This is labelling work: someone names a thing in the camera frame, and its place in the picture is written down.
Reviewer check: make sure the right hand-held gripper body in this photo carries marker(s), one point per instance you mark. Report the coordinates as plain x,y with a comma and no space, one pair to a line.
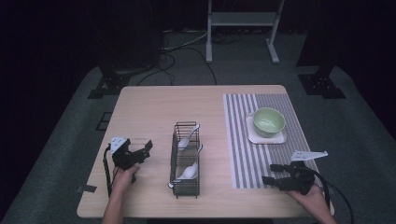
297,180

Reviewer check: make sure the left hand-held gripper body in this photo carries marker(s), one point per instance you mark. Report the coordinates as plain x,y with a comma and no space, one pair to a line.
120,157

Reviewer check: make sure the green bowl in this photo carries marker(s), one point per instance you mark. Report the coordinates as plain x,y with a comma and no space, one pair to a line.
269,123

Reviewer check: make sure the white ceramic spoon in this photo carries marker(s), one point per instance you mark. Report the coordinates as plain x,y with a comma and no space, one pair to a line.
184,142
195,165
186,175

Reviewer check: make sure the person's right hand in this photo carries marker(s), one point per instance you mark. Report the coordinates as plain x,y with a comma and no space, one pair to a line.
311,199

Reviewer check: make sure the person's left hand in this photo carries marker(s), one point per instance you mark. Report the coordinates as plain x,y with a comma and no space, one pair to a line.
123,180

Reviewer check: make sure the grey striped placemat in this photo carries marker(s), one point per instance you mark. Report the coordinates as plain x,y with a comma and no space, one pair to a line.
249,168

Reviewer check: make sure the white square coaster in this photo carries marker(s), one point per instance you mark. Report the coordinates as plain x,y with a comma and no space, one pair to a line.
264,140

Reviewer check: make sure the grey tape piece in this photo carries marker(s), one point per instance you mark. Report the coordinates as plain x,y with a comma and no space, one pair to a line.
87,188

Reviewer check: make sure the black stand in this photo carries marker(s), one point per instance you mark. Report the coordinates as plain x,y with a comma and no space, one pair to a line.
112,81
320,82

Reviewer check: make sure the white metal stand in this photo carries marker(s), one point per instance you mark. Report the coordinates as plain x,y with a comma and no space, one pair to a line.
241,18

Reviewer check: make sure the black floor socket frame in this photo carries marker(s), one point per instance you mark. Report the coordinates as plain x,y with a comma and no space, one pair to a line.
103,122

